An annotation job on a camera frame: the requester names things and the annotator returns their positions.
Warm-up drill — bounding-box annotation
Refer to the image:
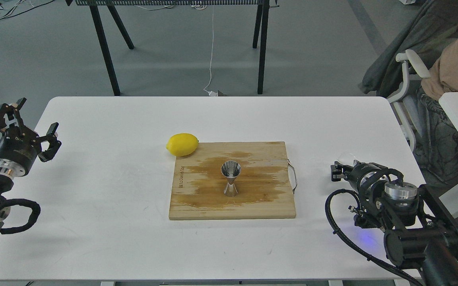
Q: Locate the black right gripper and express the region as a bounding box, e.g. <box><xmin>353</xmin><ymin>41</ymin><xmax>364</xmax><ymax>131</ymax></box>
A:
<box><xmin>0</xmin><ymin>98</ymin><xmax>62</xmax><ymax>177</ymax></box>

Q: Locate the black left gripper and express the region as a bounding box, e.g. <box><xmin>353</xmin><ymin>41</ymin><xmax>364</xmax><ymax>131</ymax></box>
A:
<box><xmin>331</xmin><ymin>161</ymin><xmax>387</xmax><ymax>193</ymax></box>

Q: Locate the steel double jigger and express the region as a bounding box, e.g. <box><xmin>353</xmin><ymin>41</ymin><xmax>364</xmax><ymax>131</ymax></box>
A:
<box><xmin>221</xmin><ymin>160</ymin><xmax>241</xmax><ymax>197</ymax></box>

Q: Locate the small clear glass cup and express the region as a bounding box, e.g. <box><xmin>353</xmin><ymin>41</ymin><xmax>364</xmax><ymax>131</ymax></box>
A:
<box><xmin>337</xmin><ymin>152</ymin><xmax>359</xmax><ymax>166</ymax></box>

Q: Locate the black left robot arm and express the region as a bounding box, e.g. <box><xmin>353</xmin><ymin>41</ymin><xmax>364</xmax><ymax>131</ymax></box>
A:
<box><xmin>0</xmin><ymin>170</ymin><xmax>292</xmax><ymax>279</ymax></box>

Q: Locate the wooden cutting board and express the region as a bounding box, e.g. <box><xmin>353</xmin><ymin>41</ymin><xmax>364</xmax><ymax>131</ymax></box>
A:
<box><xmin>169</xmin><ymin>141</ymin><xmax>296</xmax><ymax>220</ymax></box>

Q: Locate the white office chair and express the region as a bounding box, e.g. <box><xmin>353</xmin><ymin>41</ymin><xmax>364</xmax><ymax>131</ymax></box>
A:
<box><xmin>387</xmin><ymin>49</ymin><xmax>431</xmax><ymax>152</ymax></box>

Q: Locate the yellow lemon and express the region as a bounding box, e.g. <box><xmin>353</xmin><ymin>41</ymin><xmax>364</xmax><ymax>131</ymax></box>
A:
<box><xmin>166</xmin><ymin>133</ymin><xmax>199</xmax><ymax>157</ymax></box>

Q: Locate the black metal background table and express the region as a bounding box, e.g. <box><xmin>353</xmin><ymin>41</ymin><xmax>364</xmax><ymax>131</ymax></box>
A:
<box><xmin>65</xmin><ymin>0</ymin><xmax>279</xmax><ymax>96</ymax></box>

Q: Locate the person in tan shirt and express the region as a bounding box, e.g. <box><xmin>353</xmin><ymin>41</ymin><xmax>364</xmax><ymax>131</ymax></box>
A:
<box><xmin>359</xmin><ymin>0</ymin><xmax>458</xmax><ymax>187</ymax></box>

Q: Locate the white hanging cable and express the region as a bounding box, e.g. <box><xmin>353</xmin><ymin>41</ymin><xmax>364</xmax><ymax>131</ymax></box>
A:
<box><xmin>203</xmin><ymin>6</ymin><xmax>218</xmax><ymax>97</ymax></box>

